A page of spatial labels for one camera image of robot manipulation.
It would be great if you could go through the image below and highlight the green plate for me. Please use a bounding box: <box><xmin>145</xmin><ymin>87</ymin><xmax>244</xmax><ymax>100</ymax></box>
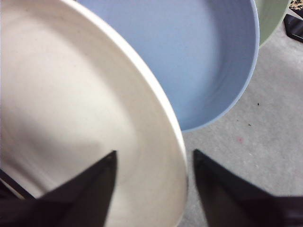
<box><xmin>255</xmin><ymin>0</ymin><xmax>290</xmax><ymax>48</ymax></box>

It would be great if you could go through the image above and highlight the cream yellow plate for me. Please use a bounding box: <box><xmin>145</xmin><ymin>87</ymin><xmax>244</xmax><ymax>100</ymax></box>
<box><xmin>0</xmin><ymin>0</ymin><xmax>189</xmax><ymax>227</ymax></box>

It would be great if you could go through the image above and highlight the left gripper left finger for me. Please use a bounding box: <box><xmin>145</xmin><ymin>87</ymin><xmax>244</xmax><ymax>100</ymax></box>
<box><xmin>0</xmin><ymin>150</ymin><xmax>118</xmax><ymax>227</ymax></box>

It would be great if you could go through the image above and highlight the blue plate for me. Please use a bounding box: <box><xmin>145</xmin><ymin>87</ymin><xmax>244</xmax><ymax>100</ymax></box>
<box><xmin>78</xmin><ymin>0</ymin><xmax>260</xmax><ymax>132</ymax></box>

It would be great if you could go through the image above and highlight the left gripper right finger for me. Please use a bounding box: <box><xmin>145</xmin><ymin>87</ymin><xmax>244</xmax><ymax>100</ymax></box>
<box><xmin>193</xmin><ymin>148</ymin><xmax>303</xmax><ymax>227</ymax></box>

